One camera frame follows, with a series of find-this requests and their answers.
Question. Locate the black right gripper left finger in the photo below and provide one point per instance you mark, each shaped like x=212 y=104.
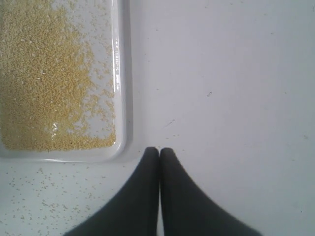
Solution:
x=133 y=211

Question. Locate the white square tray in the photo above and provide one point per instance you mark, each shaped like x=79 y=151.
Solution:
x=123 y=98

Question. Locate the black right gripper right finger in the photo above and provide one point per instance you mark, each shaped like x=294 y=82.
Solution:
x=187 y=210

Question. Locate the yellow millet in tray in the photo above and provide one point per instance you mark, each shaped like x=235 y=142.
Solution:
x=44 y=81

